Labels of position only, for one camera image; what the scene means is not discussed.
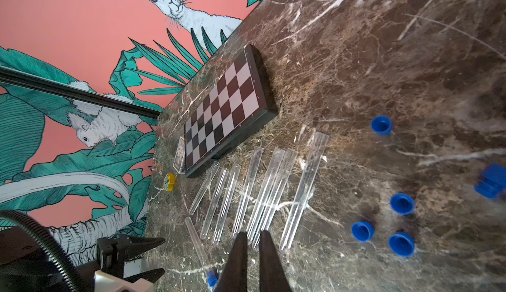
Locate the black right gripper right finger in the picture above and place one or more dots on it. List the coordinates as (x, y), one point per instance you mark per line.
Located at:
(272, 275)

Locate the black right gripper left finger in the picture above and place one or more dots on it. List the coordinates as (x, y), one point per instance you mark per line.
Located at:
(234, 276)

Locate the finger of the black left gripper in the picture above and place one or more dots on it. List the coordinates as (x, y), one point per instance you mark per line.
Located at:
(114, 252)
(150, 276)

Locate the clear test tube blue stopper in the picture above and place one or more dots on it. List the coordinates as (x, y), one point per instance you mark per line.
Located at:
(269, 206)
(211, 276)
(214, 202)
(210, 174)
(231, 185)
(300, 200)
(267, 182)

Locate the blue rubber stopper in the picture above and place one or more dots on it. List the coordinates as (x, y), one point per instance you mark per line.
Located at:
(402, 244)
(363, 231)
(491, 182)
(382, 125)
(402, 204)

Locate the brown checkered chess board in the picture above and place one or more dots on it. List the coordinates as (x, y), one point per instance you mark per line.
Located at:
(237, 107)

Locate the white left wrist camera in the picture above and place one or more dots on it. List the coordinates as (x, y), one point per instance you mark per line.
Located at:
(104, 282)

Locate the black frame post left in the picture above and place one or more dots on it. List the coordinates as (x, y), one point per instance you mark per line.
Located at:
(17, 78)

